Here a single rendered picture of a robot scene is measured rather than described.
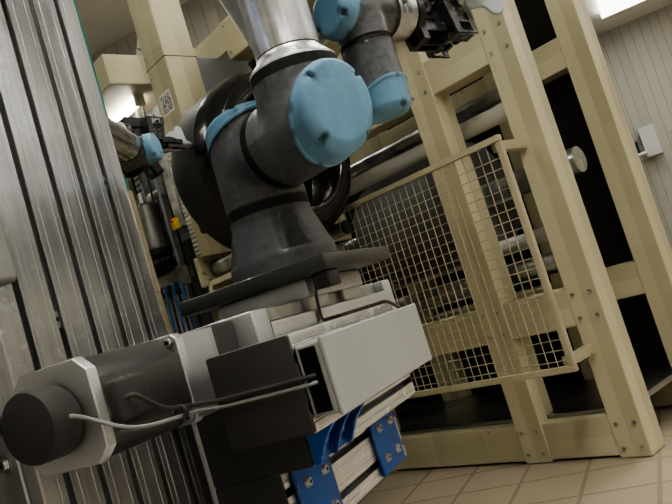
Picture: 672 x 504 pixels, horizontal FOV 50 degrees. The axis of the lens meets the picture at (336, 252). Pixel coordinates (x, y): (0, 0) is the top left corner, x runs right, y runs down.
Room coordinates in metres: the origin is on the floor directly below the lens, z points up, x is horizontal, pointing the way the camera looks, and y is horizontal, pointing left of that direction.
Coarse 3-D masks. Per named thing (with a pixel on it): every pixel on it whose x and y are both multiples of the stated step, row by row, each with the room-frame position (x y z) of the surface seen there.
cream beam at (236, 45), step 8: (312, 0) 2.24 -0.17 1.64; (312, 8) 2.30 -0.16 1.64; (312, 16) 2.36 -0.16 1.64; (224, 24) 2.50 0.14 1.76; (232, 24) 2.47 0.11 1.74; (224, 32) 2.51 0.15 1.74; (232, 32) 2.48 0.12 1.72; (224, 40) 2.52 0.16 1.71; (232, 40) 2.49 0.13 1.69; (240, 40) 2.46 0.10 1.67; (232, 48) 2.50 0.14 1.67; (240, 48) 2.47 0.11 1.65; (248, 48) 2.47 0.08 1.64; (232, 56) 2.51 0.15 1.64; (240, 56) 2.51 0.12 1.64; (248, 56) 2.54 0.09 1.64
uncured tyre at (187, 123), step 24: (216, 96) 2.03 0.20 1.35; (240, 96) 2.04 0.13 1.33; (192, 120) 2.06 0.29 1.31; (192, 144) 2.03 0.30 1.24; (192, 168) 2.04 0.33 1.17; (336, 168) 2.28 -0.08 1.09; (192, 192) 2.07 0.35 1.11; (216, 192) 2.01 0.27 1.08; (312, 192) 2.47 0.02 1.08; (336, 192) 2.22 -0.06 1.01; (192, 216) 2.14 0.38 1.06; (216, 216) 2.08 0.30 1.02; (336, 216) 2.24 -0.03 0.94; (216, 240) 2.18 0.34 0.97
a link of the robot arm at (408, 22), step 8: (400, 0) 1.00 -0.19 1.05; (408, 0) 1.00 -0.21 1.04; (408, 8) 1.01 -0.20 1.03; (416, 8) 1.02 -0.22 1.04; (408, 16) 1.01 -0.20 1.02; (416, 16) 1.02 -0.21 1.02; (400, 24) 1.01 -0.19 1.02; (408, 24) 1.02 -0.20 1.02; (416, 24) 1.03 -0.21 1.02; (400, 32) 1.02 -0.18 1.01; (408, 32) 1.03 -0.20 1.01; (400, 40) 1.05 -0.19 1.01
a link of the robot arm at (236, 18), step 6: (222, 0) 1.02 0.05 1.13; (228, 0) 1.01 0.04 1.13; (234, 0) 1.00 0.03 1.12; (228, 6) 1.02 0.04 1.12; (234, 6) 1.01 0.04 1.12; (228, 12) 1.03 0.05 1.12; (234, 12) 1.02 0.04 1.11; (240, 12) 1.01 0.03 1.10; (234, 18) 1.03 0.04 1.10; (240, 18) 1.02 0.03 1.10; (240, 24) 1.02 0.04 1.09; (240, 30) 1.04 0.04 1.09; (246, 36) 1.03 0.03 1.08
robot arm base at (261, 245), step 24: (240, 216) 0.95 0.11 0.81; (264, 216) 0.94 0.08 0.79; (288, 216) 0.94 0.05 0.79; (312, 216) 0.97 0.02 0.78; (240, 240) 0.95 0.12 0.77; (264, 240) 0.93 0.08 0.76; (288, 240) 0.94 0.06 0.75; (312, 240) 0.94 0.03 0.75; (240, 264) 0.94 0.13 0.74; (264, 264) 0.92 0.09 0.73
